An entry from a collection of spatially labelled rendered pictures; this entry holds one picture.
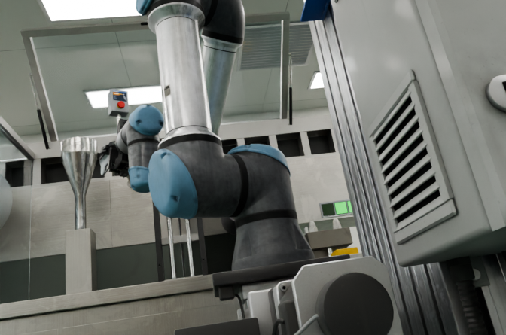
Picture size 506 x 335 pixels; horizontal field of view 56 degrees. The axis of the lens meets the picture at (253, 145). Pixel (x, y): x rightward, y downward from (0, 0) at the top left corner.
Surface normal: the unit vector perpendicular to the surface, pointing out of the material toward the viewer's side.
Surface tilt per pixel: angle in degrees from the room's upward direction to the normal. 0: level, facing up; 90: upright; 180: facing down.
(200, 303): 90
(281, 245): 72
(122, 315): 90
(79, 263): 90
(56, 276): 90
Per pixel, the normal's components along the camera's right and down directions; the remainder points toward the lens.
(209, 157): 0.55, -0.38
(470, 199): -0.99, 0.11
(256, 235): -0.37, -0.56
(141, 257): 0.09, -0.38
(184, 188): 0.46, 0.09
